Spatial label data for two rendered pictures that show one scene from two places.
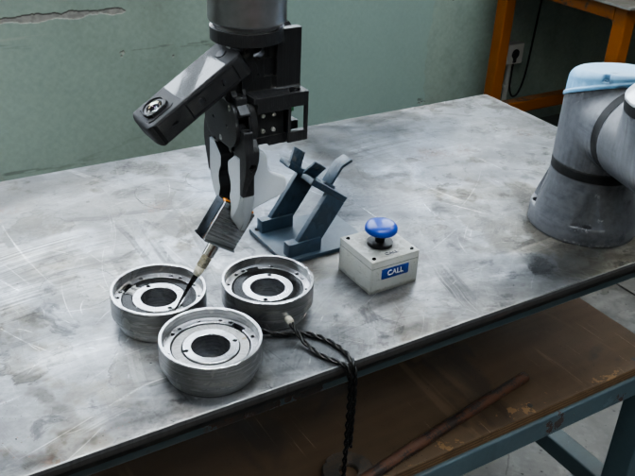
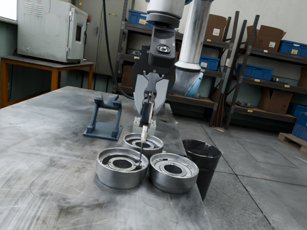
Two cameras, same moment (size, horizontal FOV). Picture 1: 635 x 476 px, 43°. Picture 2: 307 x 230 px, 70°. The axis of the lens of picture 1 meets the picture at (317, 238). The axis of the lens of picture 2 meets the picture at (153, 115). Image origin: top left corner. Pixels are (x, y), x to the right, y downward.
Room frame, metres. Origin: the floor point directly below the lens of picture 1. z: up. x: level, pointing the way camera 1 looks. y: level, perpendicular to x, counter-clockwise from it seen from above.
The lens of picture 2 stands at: (0.51, 0.51, 1.05)
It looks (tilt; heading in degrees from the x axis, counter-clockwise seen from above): 15 degrees down; 300
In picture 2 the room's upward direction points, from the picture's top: 11 degrees clockwise
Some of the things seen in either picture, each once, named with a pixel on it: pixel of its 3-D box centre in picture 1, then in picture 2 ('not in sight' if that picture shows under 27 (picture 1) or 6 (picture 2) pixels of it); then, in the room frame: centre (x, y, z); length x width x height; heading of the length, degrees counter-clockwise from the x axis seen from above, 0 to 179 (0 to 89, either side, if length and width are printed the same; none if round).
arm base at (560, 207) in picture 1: (588, 190); (150, 100); (1.04, -0.38, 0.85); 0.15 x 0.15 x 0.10
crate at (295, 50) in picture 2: not in sight; (288, 49); (0.75, -4.28, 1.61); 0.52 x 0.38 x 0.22; 36
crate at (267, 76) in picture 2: not in sight; (253, 71); (1.19, -4.00, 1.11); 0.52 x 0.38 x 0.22; 33
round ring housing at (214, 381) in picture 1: (211, 352); (172, 172); (0.67, 0.10, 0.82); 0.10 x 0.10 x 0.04
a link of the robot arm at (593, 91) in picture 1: (609, 113); (156, 76); (1.04, -0.38, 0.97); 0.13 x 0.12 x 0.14; 16
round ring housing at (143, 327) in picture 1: (159, 303); (121, 167); (0.75, 0.17, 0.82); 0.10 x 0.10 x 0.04
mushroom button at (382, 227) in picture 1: (380, 240); not in sight; (0.87, -0.08, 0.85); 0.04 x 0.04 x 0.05
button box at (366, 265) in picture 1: (382, 257); (144, 127); (0.87, -0.08, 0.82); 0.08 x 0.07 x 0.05; 123
